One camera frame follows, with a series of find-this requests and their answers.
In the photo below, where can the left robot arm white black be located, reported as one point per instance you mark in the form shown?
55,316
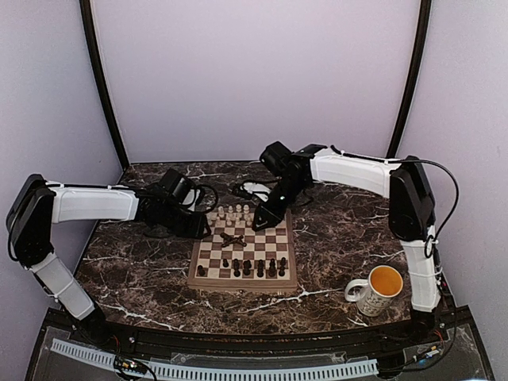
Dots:
44,210

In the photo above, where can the black frame post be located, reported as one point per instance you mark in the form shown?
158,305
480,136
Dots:
100,82
412,78

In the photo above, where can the left black frame post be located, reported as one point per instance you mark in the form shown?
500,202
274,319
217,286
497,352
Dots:
100,82

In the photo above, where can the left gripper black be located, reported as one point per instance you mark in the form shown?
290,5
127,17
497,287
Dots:
197,228

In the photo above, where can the wooden chess board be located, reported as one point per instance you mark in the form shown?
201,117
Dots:
266,244

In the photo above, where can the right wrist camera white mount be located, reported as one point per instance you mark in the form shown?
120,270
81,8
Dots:
249,190

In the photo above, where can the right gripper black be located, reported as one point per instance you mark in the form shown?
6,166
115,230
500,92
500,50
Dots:
272,216

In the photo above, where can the white cable duct strip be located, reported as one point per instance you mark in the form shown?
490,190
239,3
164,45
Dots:
212,368

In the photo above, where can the right black frame post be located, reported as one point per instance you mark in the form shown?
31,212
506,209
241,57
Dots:
412,78

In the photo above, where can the white mug yellow inside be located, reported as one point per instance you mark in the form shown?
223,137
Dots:
375,293

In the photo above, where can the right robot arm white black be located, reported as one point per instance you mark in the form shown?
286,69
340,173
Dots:
403,183

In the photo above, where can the white chess pieces row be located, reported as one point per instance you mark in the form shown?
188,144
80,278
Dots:
238,216

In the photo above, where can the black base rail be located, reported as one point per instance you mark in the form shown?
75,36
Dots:
384,341

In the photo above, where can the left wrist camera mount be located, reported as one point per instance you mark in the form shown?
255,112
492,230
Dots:
193,198

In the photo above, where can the dark tall piece back row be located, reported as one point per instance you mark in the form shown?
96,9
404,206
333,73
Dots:
272,270

